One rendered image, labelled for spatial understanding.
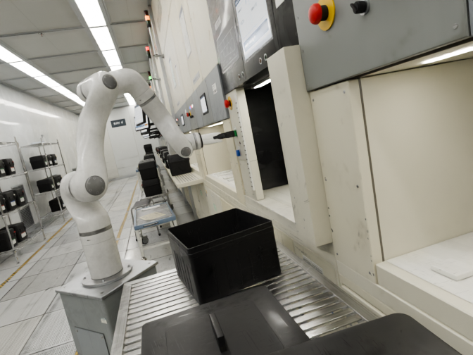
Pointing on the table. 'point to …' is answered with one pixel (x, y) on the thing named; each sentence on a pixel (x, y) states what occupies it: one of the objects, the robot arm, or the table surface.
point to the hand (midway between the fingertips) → (229, 134)
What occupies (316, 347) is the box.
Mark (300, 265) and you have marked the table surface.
